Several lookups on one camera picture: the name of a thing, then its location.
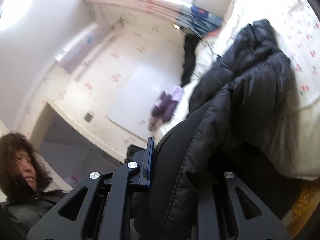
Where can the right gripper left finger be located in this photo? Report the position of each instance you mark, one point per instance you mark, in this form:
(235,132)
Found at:
(99,206)

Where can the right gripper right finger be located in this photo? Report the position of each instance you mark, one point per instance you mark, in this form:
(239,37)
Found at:
(235,212)

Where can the black puffer jacket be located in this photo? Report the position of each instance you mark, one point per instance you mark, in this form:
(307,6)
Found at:
(230,103)

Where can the purple folded clothes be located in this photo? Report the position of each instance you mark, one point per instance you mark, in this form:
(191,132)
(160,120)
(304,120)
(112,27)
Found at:
(164,107)

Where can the person with brown hair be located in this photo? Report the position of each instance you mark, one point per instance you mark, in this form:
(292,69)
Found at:
(24,181)

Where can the blue patterned curtain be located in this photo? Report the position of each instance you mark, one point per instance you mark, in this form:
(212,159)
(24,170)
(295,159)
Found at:
(198,20)

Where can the white cherry print quilt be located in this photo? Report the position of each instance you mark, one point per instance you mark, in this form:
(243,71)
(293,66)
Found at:
(291,138)

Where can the grey wall switch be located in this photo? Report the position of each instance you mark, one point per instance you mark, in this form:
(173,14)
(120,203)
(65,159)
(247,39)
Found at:
(88,117)

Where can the white wall air conditioner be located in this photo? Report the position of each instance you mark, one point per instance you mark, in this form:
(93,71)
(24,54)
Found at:
(74,41)

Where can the black garment near wall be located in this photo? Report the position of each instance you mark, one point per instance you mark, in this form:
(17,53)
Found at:
(190,43)

